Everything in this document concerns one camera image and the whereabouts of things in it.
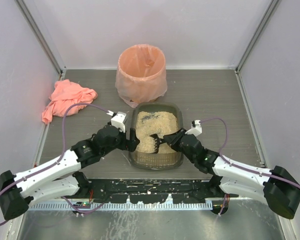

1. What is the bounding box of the crumpled pink cloth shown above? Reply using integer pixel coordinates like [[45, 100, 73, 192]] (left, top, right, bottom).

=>
[[41, 79, 98, 125]]

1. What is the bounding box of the bin with orange liner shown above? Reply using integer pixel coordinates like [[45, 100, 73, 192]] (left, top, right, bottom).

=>
[[115, 44, 168, 108]]

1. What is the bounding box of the aluminium frame post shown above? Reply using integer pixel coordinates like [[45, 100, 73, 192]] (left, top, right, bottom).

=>
[[15, 0, 65, 76], [235, 0, 281, 74]]

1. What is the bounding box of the black slotted litter scoop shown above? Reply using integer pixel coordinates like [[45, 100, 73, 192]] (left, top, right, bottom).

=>
[[150, 133, 166, 154]]

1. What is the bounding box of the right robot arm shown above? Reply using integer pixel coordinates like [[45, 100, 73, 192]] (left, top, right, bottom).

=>
[[157, 125, 300, 219]]

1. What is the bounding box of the left aluminium frame post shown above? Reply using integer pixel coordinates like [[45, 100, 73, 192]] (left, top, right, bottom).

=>
[[15, 0, 65, 76]]

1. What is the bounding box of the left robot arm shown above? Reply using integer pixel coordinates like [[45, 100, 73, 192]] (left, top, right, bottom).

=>
[[0, 124, 140, 221]]

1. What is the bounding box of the dark green litter box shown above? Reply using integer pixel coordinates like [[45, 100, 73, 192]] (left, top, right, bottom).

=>
[[128, 102, 183, 170]]

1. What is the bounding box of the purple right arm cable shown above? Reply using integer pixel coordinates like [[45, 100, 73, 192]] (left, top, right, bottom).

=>
[[198, 117, 300, 201]]

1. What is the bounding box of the right aluminium frame post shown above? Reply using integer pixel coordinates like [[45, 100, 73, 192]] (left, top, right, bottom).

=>
[[235, 0, 281, 74]]

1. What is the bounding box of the white slotted cable duct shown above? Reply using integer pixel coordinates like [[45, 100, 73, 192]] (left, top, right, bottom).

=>
[[29, 201, 213, 211]]

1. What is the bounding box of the beige cat litter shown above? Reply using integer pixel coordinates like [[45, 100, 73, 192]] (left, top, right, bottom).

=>
[[135, 111, 180, 154]]

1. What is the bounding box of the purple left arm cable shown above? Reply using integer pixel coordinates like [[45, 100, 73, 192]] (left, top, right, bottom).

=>
[[0, 103, 114, 226]]

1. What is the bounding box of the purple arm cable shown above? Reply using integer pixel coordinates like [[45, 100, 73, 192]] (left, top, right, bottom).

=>
[[0, 103, 114, 226], [198, 117, 300, 201]]

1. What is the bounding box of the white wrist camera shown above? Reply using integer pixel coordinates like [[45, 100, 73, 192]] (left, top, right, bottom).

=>
[[110, 112, 127, 133], [185, 120, 203, 137]]

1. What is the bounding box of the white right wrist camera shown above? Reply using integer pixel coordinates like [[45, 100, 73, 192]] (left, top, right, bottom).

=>
[[185, 120, 203, 137]]

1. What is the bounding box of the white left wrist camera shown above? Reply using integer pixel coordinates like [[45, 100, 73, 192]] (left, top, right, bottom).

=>
[[110, 112, 127, 133]]

